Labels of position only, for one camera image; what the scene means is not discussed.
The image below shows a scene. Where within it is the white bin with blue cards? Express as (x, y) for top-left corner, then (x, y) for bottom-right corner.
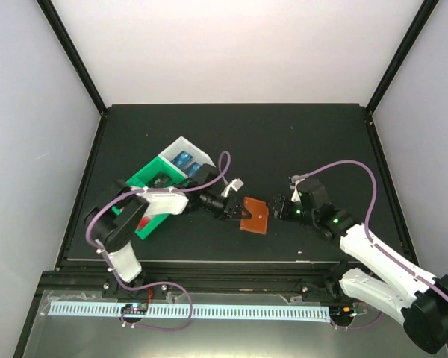
(158, 136), (215, 178)

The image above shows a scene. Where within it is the brown leather card holder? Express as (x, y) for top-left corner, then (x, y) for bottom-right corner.
(240, 197), (269, 235)

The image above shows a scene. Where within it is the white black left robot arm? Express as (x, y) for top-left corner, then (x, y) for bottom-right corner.
(84, 164), (252, 298)

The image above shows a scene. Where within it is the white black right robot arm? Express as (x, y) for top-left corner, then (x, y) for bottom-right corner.
(268, 179), (448, 354)

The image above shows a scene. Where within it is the blue VIP card front stack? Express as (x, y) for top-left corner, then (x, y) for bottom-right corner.
(185, 162), (202, 178)

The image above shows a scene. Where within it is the blue vip card stack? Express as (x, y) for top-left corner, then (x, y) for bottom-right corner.
(171, 151), (193, 169)
(185, 162), (202, 178)

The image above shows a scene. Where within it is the blue VIP card rear stack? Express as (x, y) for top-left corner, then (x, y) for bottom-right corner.
(171, 151), (193, 169)

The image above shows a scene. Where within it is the black VIP card stack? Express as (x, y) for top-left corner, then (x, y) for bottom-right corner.
(149, 172), (172, 188)

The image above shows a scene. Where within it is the green bin with black cards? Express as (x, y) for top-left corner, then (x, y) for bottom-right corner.
(126, 155), (187, 188)

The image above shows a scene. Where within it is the red white card stack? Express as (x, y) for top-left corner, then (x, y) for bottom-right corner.
(137, 216), (151, 230)

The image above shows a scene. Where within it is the right controller circuit board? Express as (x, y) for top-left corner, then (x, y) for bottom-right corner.
(329, 304), (368, 318)

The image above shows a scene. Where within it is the controller circuit board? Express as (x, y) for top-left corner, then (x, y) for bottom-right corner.
(329, 304), (368, 318)
(120, 303), (148, 315)

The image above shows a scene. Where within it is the clear acrylic front panel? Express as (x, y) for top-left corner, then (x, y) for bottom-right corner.
(15, 292), (424, 357)

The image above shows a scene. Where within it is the left controller circuit board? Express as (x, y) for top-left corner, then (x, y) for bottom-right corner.
(120, 303), (148, 315)

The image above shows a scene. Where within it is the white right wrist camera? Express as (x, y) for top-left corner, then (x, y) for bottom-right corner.
(289, 173), (310, 203)

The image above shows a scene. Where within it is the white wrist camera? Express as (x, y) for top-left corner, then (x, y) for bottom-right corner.
(289, 173), (310, 203)
(221, 178), (244, 198)

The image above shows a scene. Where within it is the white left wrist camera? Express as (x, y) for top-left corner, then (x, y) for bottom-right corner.
(221, 178), (244, 198)

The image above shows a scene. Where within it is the black aluminium frame rail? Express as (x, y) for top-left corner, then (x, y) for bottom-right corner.
(40, 260), (438, 299)

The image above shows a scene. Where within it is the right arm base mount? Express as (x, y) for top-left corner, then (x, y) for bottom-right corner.
(299, 278), (358, 304)

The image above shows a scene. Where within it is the white slotted cable duct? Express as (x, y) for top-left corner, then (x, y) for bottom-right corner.
(48, 301), (331, 323)

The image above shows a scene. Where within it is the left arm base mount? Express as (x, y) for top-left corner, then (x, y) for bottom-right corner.
(101, 274), (171, 299)

